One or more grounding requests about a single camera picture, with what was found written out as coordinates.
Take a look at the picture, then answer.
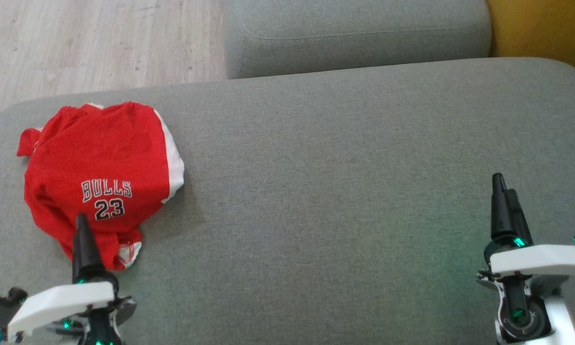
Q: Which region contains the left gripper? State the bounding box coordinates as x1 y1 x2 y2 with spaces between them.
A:
8 213 137 345

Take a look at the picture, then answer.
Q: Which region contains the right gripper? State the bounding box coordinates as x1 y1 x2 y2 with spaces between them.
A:
477 172 575 343

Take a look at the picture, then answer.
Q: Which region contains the red Bulls 23 jersey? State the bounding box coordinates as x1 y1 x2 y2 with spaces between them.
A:
17 102 186 240

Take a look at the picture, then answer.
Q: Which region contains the yellow sofa back cushion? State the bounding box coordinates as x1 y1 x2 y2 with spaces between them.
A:
485 0 575 82

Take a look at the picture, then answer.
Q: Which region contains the large grey sofa seat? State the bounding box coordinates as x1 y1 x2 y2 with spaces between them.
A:
0 57 575 345

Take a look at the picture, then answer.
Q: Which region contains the small grey sofa seat cushion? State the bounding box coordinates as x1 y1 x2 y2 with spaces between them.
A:
224 0 493 80

